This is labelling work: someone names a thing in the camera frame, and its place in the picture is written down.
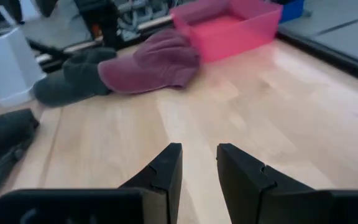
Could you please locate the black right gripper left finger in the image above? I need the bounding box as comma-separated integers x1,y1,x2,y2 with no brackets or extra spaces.
0,142,183,224

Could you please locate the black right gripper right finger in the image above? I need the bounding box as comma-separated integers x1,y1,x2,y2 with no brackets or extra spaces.
215,142,358,224

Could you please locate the maroon cap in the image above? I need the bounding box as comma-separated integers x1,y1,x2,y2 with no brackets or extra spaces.
97,28,201,95

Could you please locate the dark grey cap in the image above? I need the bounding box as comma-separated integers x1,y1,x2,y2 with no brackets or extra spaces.
32,47,117,108
0,108,40,200

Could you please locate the pink translucent plastic bin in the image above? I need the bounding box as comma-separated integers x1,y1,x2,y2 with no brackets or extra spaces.
169,0,284,63

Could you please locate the blue plastic bin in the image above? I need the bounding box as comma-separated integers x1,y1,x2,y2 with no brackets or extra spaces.
272,0,306,23

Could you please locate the white planter pot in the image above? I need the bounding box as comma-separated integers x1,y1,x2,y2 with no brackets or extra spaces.
0,26,48,108

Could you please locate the black diagonal frame brace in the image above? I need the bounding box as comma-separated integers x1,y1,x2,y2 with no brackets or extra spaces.
26,39,74,65

